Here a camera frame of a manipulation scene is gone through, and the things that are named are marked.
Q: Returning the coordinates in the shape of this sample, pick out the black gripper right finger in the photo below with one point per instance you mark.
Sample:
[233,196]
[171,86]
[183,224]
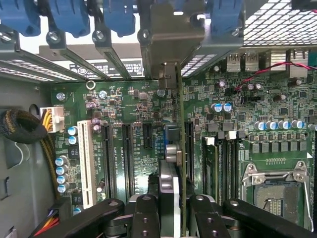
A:
[208,218]

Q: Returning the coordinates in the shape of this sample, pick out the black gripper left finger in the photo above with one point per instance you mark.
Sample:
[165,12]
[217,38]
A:
[144,218]

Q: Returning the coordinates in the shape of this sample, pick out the CPU socket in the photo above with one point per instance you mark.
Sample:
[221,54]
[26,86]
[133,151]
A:
[275,196]

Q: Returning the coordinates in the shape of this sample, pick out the blue expansion slot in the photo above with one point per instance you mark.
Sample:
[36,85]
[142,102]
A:
[166,141]

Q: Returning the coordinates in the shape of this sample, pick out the white expansion slot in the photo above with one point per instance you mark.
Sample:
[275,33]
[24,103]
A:
[86,161]

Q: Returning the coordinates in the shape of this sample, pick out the green Dell motherboard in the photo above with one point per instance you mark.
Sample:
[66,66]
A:
[138,99]

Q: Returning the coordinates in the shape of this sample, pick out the grey power supply unit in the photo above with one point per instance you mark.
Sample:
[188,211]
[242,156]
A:
[24,161]

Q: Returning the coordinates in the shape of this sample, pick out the white power connector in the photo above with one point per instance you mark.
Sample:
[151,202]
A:
[55,119]

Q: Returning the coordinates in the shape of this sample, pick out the black open PC case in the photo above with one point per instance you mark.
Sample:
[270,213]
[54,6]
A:
[272,22]

